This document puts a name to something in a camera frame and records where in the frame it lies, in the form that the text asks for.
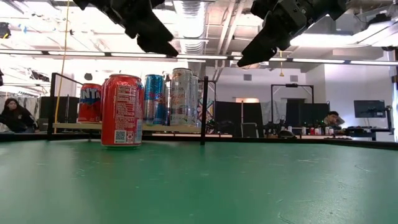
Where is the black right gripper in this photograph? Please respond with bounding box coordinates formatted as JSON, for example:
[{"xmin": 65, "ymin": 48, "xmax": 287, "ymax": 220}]
[{"xmin": 238, "ymin": 0, "xmax": 348, "ymax": 68}]

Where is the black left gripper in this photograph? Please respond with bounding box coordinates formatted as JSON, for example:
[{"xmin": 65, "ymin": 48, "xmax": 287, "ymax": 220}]
[{"xmin": 74, "ymin": 0, "xmax": 180, "ymax": 57}]

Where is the red Fanta soda can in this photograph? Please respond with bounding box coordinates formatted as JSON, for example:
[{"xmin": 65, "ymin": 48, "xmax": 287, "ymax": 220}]
[
  {"xmin": 101, "ymin": 73, "xmax": 146, "ymax": 149},
  {"xmin": 77, "ymin": 83, "xmax": 103, "ymax": 124}
]

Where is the long ceiling light strip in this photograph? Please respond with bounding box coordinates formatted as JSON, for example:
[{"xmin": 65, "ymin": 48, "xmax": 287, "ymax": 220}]
[
  {"xmin": 110, "ymin": 52, "xmax": 228, "ymax": 60},
  {"xmin": 233, "ymin": 56, "xmax": 287, "ymax": 62},
  {"xmin": 292, "ymin": 58, "xmax": 346, "ymax": 64},
  {"xmin": 349, "ymin": 60, "xmax": 398, "ymax": 66}
]

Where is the black partition panel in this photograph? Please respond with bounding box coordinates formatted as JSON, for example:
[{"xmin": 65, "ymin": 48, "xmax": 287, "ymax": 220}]
[
  {"xmin": 214, "ymin": 101, "xmax": 264, "ymax": 138},
  {"xmin": 285, "ymin": 102, "xmax": 330, "ymax": 128}
]

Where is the grey office chair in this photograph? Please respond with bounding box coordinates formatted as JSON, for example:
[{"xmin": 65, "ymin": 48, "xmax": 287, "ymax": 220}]
[{"xmin": 241, "ymin": 122, "xmax": 259, "ymax": 138}]

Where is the person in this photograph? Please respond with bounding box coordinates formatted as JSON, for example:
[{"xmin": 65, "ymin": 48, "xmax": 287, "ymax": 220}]
[
  {"xmin": 323, "ymin": 111, "xmax": 346, "ymax": 128},
  {"xmin": 0, "ymin": 98, "xmax": 40, "ymax": 134}
]

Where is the wooden tray board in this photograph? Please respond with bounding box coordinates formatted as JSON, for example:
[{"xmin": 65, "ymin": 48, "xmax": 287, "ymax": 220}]
[{"xmin": 46, "ymin": 72, "xmax": 218, "ymax": 146}]

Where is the dark office desk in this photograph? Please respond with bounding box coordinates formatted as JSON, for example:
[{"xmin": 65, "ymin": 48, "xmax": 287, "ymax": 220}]
[{"xmin": 341, "ymin": 126, "xmax": 393, "ymax": 141}]

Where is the green table mat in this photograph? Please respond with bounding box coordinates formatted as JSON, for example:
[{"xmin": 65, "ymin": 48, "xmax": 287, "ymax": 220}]
[{"xmin": 0, "ymin": 138, "xmax": 398, "ymax": 224}]

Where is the silver ribbed air duct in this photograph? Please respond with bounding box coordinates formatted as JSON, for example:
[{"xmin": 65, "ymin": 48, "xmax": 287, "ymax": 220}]
[{"xmin": 172, "ymin": 0, "xmax": 210, "ymax": 55}]

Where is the black stand frame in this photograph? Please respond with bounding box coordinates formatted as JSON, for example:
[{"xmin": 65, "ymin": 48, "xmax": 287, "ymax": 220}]
[{"xmin": 269, "ymin": 83, "xmax": 315, "ymax": 138}]

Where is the black aluminium table frame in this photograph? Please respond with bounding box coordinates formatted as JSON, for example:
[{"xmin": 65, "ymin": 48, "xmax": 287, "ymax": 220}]
[{"xmin": 0, "ymin": 132, "xmax": 398, "ymax": 151}]

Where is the yellow cable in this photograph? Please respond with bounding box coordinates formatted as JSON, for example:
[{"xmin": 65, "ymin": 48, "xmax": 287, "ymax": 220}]
[{"xmin": 54, "ymin": 0, "xmax": 70, "ymax": 134}]

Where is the black wall screen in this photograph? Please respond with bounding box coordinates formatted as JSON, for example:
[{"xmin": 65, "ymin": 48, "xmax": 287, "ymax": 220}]
[{"xmin": 353, "ymin": 100, "xmax": 379, "ymax": 118}]

